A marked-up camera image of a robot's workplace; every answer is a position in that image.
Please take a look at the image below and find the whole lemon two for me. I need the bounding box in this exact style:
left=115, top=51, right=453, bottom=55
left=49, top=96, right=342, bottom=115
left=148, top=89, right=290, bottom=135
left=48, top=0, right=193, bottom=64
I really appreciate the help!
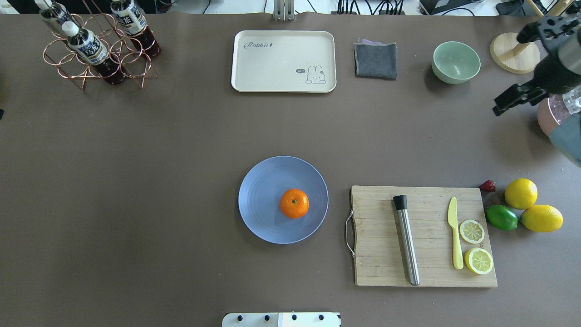
left=521, top=205, right=564, bottom=233

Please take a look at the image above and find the copper wire bottle rack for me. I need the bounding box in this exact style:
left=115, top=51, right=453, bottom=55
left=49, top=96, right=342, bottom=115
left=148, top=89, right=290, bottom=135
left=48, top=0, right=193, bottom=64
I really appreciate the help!
left=35, top=0, right=161, bottom=85

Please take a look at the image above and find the tea bottle three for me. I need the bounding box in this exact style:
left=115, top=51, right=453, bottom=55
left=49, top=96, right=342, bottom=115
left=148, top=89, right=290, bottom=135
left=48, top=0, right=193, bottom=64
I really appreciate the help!
left=35, top=0, right=79, bottom=35

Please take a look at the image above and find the blue plate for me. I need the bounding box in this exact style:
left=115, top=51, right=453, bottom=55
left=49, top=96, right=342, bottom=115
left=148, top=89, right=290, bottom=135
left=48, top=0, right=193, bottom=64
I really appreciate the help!
left=238, top=156, right=329, bottom=244

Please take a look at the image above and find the lemon slice far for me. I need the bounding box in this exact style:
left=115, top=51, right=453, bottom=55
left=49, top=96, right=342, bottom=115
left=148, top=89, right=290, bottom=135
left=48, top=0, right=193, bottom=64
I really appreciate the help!
left=458, top=219, right=486, bottom=244

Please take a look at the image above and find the green bowl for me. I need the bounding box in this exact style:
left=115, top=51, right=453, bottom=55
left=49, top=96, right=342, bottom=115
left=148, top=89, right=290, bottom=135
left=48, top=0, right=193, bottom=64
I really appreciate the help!
left=431, top=41, right=481, bottom=84

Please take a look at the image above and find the orange fruit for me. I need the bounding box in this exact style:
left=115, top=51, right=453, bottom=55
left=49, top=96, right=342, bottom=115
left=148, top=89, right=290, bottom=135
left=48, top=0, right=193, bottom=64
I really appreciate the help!
left=279, top=188, right=310, bottom=219

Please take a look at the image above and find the wooden cutting board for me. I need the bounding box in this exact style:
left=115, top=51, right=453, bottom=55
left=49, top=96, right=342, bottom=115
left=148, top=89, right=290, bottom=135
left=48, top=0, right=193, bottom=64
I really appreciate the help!
left=350, top=186, right=497, bottom=288

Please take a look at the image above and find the lemon slice near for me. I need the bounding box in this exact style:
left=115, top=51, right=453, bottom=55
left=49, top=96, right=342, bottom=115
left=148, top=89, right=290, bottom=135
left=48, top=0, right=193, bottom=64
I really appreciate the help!
left=463, top=247, right=494, bottom=275

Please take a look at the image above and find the tea bottle two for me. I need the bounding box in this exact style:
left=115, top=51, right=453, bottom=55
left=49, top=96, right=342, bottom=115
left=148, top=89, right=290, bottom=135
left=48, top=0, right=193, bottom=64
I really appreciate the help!
left=62, top=21, right=125, bottom=85

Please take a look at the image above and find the wooden cup tree stand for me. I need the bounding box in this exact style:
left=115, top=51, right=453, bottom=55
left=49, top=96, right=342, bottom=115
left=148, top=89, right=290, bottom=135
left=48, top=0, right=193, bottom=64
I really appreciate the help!
left=490, top=0, right=580, bottom=74

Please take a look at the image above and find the red strawberry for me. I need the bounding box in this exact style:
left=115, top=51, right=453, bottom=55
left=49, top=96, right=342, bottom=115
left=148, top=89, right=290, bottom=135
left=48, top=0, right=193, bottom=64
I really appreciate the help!
left=479, top=180, right=496, bottom=193

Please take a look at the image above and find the grey folded cloth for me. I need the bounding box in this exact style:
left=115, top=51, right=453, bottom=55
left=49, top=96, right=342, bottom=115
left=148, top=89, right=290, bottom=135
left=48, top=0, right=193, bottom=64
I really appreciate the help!
left=354, top=39, right=398, bottom=80

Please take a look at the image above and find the yellow plastic knife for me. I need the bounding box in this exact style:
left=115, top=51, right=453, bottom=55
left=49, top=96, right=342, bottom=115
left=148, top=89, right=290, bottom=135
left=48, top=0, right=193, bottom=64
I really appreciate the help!
left=448, top=197, right=463, bottom=270

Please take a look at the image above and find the tea bottle one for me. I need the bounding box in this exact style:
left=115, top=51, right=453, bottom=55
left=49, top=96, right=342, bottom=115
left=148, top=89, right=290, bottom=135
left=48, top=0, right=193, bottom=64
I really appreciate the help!
left=110, top=0, right=162, bottom=58

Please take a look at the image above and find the lemon slice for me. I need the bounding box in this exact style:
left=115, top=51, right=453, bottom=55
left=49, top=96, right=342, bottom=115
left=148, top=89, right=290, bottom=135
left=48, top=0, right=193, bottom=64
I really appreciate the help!
left=463, top=247, right=494, bottom=275
left=458, top=219, right=486, bottom=244

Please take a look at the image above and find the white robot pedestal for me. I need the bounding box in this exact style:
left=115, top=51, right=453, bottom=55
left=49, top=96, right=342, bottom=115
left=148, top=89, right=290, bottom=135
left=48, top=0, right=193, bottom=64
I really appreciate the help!
left=222, top=311, right=342, bottom=327

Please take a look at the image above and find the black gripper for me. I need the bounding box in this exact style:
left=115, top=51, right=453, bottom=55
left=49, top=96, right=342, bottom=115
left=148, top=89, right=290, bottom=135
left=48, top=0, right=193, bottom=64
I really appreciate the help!
left=492, top=54, right=581, bottom=117

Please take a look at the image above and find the cream rabbit tray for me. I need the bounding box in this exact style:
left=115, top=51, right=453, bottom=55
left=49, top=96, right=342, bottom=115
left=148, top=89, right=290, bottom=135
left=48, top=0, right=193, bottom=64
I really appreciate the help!
left=231, top=30, right=337, bottom=93

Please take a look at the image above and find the aluminium frame post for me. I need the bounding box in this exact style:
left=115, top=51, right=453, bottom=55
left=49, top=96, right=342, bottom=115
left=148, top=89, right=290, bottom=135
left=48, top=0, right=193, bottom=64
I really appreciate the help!
left=273, top=0, right=295, bottom=21

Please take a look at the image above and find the pink bowl with ice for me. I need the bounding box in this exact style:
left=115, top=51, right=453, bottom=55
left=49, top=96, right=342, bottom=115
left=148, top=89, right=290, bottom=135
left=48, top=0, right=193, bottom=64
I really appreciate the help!
left=537, top=94, right=572, bottom=137

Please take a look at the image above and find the green lime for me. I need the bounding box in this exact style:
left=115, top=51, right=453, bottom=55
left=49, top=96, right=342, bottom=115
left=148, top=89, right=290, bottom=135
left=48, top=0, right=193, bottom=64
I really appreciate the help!
left=485, top=205, right=519, bottom=231

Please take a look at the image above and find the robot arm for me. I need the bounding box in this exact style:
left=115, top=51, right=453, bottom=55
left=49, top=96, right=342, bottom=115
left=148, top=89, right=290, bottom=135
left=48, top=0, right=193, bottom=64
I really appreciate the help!
left=492, top=30, right=581, bottom=166

